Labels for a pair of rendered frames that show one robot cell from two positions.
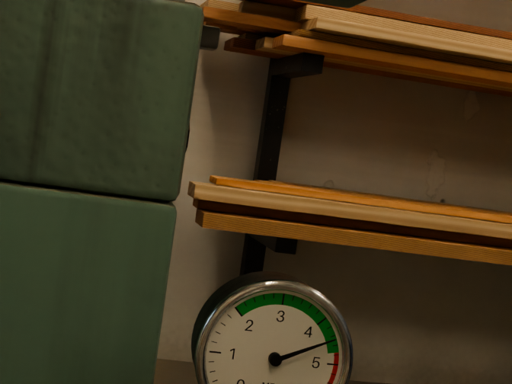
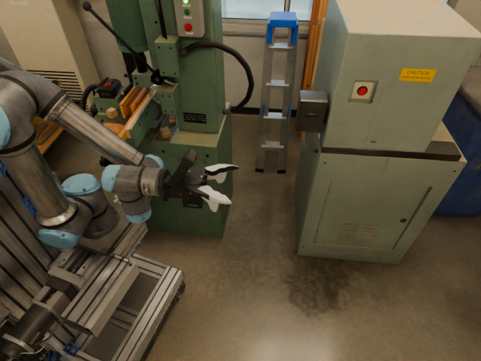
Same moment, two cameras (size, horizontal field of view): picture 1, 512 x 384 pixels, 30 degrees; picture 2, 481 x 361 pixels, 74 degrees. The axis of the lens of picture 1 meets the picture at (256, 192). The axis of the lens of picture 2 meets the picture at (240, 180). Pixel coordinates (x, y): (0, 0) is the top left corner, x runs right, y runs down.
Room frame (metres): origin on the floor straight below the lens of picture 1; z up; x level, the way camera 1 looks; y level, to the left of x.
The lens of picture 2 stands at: (1.49, -1.03, 1.82)
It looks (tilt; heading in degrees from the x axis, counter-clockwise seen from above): 45 degrees down; 108
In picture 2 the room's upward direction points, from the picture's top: straight up
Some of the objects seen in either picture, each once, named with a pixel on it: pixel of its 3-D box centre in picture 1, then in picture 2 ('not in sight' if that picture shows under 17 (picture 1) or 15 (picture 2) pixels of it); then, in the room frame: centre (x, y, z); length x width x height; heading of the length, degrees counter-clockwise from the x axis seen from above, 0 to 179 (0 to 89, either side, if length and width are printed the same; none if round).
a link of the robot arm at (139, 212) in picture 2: not in sight; (137, 199); (1.01, -0.53, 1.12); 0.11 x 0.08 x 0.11; 102
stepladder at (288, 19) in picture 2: not in sight; (275, 103); (1.12, 0.98, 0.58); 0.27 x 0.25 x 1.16; 103
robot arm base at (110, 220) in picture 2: not in sight; (95, 214); (0.73, -0.47, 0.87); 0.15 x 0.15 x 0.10
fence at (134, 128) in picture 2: not in sight; (153, 100); (0.60, 0.25, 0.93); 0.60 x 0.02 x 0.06; 99
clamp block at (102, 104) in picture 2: not in sight; (112, 99); (0.37, 0.21, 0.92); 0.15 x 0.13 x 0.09; 99
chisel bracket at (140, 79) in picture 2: not in sight; (148, 79); (0.57, 0.28, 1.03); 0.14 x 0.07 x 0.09; 9
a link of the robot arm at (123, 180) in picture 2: not in sight; (126, 180); (1.02, -0.55, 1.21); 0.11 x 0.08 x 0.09; 12
